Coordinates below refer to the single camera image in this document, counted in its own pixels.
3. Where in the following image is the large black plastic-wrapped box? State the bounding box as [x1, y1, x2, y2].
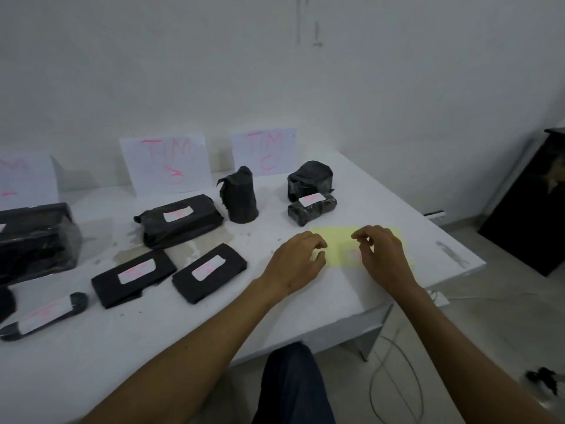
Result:
[0, 202, 83, 286]

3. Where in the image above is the person's right hand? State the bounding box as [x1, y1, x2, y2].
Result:
[351, 225, 418, 293]

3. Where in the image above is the black object on floor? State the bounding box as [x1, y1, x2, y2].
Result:
[525, 367, 559, 396]

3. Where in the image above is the small black package white label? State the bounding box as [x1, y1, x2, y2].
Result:
[287, 193, 338, 228]

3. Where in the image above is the slim long black labelled package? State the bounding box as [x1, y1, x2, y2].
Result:
[0, 291, 88, 342]

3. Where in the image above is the grey table leg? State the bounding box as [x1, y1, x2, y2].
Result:
[357, 304, 394, 363]

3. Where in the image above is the black cabinet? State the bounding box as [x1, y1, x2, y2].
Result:
[478, 126, 565, 278]

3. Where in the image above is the bulky black package white label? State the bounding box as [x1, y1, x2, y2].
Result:
[133, 194, 225, 250]

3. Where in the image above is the yellow paper sheet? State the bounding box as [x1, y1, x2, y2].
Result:
[308, 226, 406, 268]

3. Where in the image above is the white paper sign pink writing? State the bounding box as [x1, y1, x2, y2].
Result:
[119, 132, 212, 197]
[0, 153, 60, 211]
[230, 127, 298, 175]

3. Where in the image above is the person's left hand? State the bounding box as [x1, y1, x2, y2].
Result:
[260, 231, 328, 297]

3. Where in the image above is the flat black package white label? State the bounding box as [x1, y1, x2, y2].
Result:
[91, 249, 177, 310]
[172, 243, 248, 305]

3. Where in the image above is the black wrapped boxy bundle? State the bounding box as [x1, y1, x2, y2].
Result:
[287, 160, 334, 203]

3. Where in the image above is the round black wrapped object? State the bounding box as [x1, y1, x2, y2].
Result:
[0, 287, 17, 324]

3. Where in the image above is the grey cable loop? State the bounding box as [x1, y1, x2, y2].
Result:
[368, 322, 425, 424]

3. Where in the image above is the person's right forearm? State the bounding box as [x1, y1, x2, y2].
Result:
[395, 280, 559, 424]

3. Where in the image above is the upright black wrapped cylinder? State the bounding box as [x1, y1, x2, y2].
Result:
[216, 166, 260, 225]

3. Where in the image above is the person's leg in dark trousers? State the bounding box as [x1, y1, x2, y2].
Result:
[252, 342, 337, 424]

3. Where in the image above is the person's left forearm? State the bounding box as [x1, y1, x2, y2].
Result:
[82, 278, 276, 424]

